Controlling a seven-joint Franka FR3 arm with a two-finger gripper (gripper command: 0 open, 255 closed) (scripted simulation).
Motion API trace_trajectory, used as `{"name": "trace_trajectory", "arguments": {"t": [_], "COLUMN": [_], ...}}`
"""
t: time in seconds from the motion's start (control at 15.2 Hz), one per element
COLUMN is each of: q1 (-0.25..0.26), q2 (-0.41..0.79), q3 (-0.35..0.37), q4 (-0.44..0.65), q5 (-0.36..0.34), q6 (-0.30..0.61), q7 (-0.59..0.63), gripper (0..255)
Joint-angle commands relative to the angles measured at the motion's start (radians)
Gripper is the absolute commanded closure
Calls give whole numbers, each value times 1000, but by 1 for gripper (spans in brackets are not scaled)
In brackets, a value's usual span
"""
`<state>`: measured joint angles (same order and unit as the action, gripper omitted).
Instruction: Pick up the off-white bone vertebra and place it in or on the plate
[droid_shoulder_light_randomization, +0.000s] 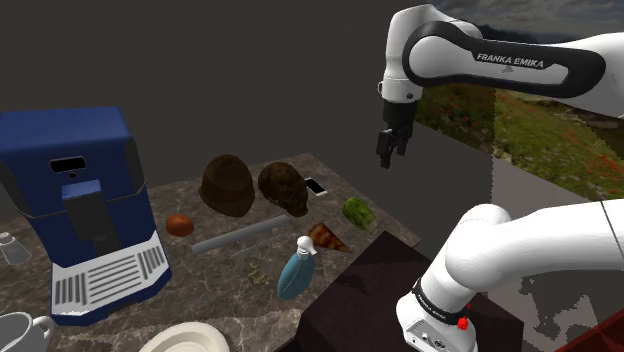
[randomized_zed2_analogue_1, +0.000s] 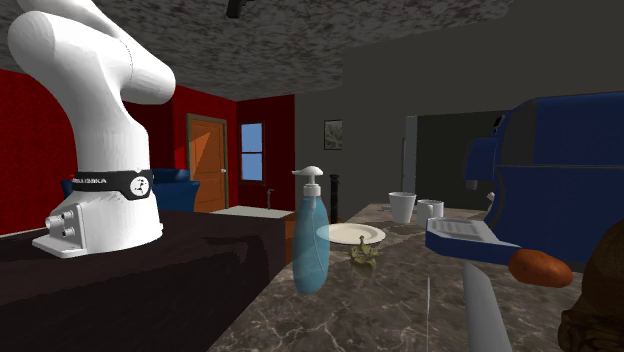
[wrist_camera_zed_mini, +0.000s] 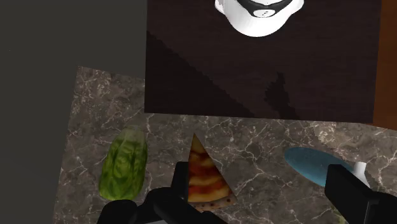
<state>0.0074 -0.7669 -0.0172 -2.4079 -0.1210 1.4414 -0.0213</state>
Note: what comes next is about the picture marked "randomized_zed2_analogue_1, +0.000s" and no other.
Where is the blue coffee machine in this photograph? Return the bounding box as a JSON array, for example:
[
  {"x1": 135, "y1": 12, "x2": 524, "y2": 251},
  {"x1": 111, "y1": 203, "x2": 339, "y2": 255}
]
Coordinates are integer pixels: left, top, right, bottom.
[{"x1": 424, "y1": 91, "x2": 624, "y2": 267}]

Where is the blue soap dispenser bottle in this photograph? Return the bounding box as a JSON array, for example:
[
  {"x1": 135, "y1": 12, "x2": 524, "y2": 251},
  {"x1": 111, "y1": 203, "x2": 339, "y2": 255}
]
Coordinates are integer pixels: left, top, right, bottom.
[{"x1": 291, "y1": 165, "x2": 332, "y2": 296}]

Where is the brown potato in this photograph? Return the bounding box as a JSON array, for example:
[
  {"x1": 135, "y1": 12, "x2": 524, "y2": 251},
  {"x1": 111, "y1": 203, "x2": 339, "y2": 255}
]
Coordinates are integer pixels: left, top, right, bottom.
[{"x1": 507, "y1": 248, "x2": 574, "y2": 289}]

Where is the small green figure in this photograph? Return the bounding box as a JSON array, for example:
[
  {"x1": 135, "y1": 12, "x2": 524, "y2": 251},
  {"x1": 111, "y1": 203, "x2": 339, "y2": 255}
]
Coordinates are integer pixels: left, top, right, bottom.
[{"x1": 349, "y1": 235, "x2": 380, "y2": 270}]

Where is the black pepper grinder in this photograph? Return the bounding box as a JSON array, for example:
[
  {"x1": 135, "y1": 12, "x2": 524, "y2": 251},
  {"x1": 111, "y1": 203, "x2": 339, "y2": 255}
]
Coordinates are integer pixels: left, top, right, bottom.
[{"x1": 328, "y1": 173, "x2": 341, "y2": 224}]

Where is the window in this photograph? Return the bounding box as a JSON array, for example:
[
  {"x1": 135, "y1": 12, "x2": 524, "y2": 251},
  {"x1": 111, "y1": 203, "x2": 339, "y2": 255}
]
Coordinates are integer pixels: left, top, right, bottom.
[{"x1": 238, "y1": 120, "x2": 266, "y2": 184}]

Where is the white cup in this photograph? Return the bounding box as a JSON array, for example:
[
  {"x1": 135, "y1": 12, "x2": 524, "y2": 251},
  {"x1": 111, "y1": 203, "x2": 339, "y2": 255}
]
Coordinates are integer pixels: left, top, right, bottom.
[{"x1": 387, "y1": 191, "x2": 418, "y2": 225}]

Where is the white plate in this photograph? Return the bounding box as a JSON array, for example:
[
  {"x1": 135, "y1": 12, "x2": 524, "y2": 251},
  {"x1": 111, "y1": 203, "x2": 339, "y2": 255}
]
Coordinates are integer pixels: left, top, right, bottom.
[{"x1": 316, "y1": 222, "x2": 387, "y2": 246}]

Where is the orange door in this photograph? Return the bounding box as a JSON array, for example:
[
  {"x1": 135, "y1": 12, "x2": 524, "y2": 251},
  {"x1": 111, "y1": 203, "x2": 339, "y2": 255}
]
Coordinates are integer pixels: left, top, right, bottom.
[{"x1": 185, "y1": 112, "x2": 230, "y2": 214}]

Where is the grey knife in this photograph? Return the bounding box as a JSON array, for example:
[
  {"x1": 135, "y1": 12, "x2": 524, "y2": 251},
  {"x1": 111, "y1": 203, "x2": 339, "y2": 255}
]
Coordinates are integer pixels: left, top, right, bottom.
[{"x1": 461, "y1": 261, "x2": 514, "y2": 352}]

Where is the white mug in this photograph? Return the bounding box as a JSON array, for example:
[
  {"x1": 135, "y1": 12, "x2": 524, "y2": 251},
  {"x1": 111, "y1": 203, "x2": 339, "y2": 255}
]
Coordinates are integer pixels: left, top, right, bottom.
[{"x1": 415, "y1": 198, "x2": 445, "y2": 229}]

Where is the framed wall picture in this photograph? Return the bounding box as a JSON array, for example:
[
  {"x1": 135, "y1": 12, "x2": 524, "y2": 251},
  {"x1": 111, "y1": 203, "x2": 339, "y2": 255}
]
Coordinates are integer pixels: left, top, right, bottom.
[{"x1": 323, "y1": 119, "x2": 343, "y2": 151}]

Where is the brown lumpy object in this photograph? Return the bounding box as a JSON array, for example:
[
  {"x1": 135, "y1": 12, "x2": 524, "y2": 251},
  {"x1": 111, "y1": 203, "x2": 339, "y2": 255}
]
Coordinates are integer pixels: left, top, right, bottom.
[{"x1": 557, "y1": 219, "x2": 624, "y2": 352}]

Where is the dark robot stand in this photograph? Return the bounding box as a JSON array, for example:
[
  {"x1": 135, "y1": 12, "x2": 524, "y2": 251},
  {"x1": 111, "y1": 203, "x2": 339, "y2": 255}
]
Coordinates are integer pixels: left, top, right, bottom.
[{"x1": 0, "y1": 209, "x2": 289, "y2": 352}]

